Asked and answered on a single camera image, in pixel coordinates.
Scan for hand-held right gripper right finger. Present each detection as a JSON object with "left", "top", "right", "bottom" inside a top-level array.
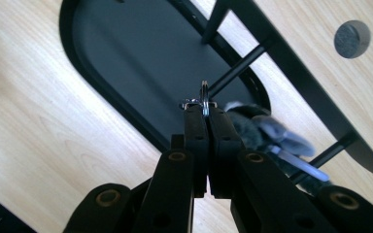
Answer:
[{"left": 208, "top": 107, "right": 246, "bottom": 199}]

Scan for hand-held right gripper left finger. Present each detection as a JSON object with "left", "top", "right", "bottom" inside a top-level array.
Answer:
[{"left": 183, "top": 105, "right": 210, "bottom": 199}]

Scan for grey white plush toy keychain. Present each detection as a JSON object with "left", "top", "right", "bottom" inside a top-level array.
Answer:
[{"left": 178, "top": 80, "right": 332, "bottom": 195}]

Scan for grey round desk hole cover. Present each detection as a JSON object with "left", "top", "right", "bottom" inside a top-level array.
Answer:
[{"left": 333, "top": 19, "right": 372, "bottom": 59}]

